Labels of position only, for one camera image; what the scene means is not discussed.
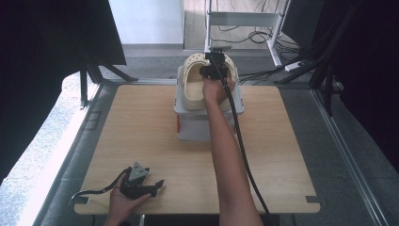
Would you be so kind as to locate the person's right hand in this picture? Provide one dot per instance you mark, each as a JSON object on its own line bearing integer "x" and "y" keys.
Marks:
{"x": 216, "y": 91}

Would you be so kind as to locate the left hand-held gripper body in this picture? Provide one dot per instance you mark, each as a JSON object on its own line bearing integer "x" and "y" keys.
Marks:
{"x": 135, "y": 188}

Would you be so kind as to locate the white power strip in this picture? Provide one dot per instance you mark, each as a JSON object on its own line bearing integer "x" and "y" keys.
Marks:
{"x": 293, "y": 66}

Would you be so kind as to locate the grey two-tier shoe rack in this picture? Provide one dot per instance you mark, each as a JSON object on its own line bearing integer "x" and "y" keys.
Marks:
{"x": 194, "y": 125}

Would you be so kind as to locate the metal floor rail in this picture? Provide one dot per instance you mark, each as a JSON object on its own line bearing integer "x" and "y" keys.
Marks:
{"x": 345, "y": 157}

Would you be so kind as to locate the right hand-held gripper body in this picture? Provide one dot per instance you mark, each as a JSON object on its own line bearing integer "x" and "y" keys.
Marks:
{"x": 217, "y": 67}

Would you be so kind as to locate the person's left hand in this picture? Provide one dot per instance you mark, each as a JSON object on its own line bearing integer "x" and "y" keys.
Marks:
{"x": 120, "y": 205}

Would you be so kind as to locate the white metal desk frame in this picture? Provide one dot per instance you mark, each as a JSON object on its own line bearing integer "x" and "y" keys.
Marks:
{"x": 241, "y": 19}

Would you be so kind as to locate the dark curtain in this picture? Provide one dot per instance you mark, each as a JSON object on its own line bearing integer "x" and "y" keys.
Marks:
{"x": 40, "y": 47}
{"x": 370, "y": 62}

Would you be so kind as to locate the black tripod stand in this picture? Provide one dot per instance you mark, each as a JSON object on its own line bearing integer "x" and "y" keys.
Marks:
{"x": 326, "y": 72}
{"x": 94, "y": 72}

